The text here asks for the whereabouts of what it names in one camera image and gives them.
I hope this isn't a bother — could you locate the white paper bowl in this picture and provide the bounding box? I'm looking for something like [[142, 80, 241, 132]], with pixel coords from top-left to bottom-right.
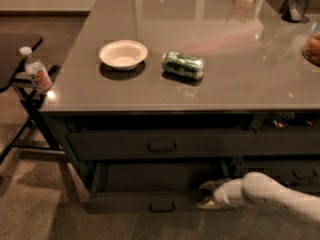
[[98, 40, 148, 71]]

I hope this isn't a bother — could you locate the dark folding chair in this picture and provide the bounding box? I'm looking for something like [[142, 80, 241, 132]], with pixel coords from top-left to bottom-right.
[[0, 33, 61, 162]]

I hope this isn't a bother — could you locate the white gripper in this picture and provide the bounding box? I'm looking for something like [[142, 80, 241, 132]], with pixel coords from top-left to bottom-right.
[[196, 179, 245, 210]]

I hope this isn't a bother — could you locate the green soda can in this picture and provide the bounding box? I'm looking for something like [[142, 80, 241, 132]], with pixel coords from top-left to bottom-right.
[[162, 51, 205, 81]]

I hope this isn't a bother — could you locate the clear water bottle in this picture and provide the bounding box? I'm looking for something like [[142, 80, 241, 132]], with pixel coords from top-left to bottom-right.
[[19, 46, 52, 94]]

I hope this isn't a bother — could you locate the drawer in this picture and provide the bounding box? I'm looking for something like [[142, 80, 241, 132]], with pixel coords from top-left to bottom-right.
[[82, 160, 228, 214], [232, 160, 320, 185], [247, 127, 320, 155], [67, 129, 255, 160], [288, 184, 320, 194]]

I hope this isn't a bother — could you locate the dark cabinet frame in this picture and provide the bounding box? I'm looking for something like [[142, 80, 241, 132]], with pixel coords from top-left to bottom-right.
[[39, 109, 320, 198]]

